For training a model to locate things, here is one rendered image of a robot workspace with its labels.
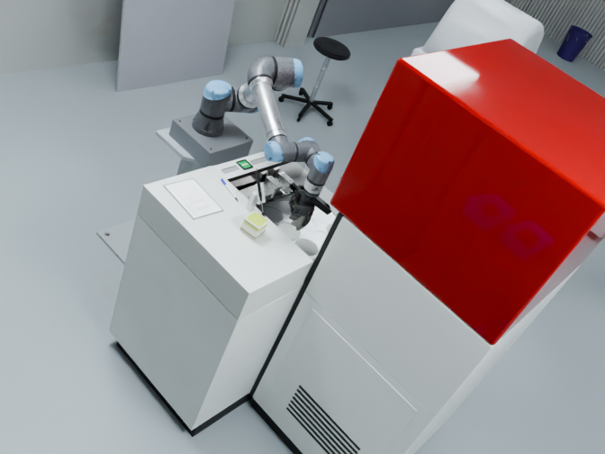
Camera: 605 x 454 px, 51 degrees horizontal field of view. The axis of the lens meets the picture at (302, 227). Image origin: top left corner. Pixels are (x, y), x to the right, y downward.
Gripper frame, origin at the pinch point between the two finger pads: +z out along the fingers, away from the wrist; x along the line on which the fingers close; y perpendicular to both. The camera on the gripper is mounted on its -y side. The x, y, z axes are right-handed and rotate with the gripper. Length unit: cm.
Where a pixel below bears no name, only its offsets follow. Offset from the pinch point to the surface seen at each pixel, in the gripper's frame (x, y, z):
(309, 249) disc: 3.3, -6.3, 7.9
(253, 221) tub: 5.9, 22.0, -5.4
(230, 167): -36.8, 23.4, 2.3
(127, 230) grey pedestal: -93, 51, 97
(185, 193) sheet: -13.4, 44.8, 1.1
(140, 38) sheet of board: -254, 47, 60
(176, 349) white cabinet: 18, 38, 58
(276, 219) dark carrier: -12.9, 4.8, 8.0
